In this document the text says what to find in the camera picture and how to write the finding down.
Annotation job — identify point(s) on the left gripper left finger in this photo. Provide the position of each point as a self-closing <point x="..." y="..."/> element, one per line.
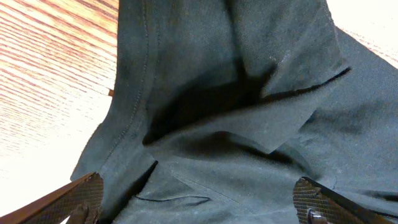
<point x="77" y="202"/>

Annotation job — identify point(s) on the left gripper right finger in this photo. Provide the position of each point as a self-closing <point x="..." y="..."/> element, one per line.
<point x="316" y="203"/>

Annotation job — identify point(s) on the black t-shirt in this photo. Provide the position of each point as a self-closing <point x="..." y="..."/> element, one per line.
<point x="219" y="107"/>

